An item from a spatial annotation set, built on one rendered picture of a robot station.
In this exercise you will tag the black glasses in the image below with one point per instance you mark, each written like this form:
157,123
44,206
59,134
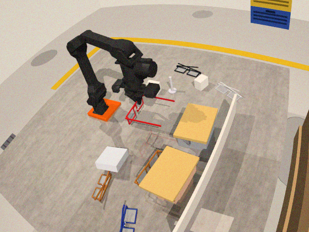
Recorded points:
191,72

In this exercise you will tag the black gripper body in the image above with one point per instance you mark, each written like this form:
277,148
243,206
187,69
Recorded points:
134,83

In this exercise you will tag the red glasses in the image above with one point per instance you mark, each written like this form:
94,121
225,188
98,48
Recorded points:
131,114

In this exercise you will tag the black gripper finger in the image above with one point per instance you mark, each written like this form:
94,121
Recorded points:
138,98
131,95

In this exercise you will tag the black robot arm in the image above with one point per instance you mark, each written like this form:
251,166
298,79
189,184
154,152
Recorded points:
121,49

